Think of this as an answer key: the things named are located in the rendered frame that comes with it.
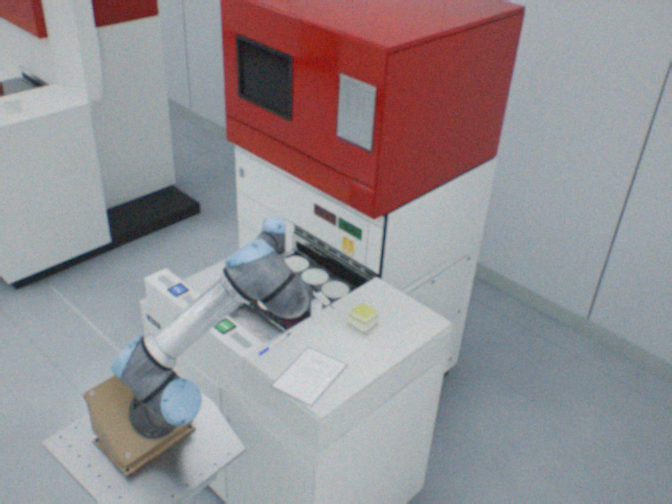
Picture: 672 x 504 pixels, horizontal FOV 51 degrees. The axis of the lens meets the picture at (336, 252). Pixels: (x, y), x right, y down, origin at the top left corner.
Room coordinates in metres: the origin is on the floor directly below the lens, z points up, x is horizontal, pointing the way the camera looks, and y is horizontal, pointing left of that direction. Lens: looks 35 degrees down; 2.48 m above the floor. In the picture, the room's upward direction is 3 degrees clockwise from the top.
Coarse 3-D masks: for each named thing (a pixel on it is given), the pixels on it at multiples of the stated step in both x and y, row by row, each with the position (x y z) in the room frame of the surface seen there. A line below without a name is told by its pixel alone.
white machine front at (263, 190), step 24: (240, 168) 2.58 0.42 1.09; (264, 168) 2.48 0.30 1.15; (240, 192) 2.59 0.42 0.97; (264, 192) 2.48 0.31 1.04; (288, 192) 2.38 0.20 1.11; (312, 192) 2.29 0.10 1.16; (240, 216) 2.59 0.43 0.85; (264, 216) 2.48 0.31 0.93; (288, 216) 2.38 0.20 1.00; (312, 216) 2.29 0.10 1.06; (336, 216) 2.20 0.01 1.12; (360, 216) 2.13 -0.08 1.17; (384, 216) 2.06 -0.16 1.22; (288, 240) 2.38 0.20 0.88; (336, 240) 2.20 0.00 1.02; (360, 240) 2.12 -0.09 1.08; (384, 240) 2.07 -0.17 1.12
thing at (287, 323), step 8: (288, 256) 2.24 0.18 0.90; (304, 256) 2.25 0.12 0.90; (312, 264) 2.20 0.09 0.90; (296, 272) 2.14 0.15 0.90; (328, 272) 2.15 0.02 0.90; (328, 280) 2.10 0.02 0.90; (336, 280) 2.10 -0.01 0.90; (320, 288) 2.05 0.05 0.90; (352, 288) 2.06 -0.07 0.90; (312, 296) 2.00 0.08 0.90; (256, 304) 1.93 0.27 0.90; (264, 312) 1.89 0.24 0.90; (304, 312) 1.91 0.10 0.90; (280, 320) 1.86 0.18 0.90; (288, 320) 1.86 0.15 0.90; (296, 320) 1.86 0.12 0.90; (288, 328) 1.81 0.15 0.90
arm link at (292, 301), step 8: (296, 280) 1.45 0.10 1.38; (288, 288) 1.42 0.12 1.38; (296, 288) 1.43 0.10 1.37; (304, 288) 1.47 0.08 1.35; (280, 296) 1.40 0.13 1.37; (288, 296) 1.41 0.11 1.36; (296, 296) 1.42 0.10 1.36; (304, 296) 1.44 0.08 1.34; (264, 304) 1.41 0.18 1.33; (272, 304) 1.40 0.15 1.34; (280, 304) 1.40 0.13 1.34; (288, 304) 1.40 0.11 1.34; (296, 304) 1.41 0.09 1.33; (304, 304) 1.44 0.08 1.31; (272, 312) 1.41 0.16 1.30; (280, 312) 1.40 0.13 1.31; (288, 312) 1.40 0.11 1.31; (296, 312) 1.42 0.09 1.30
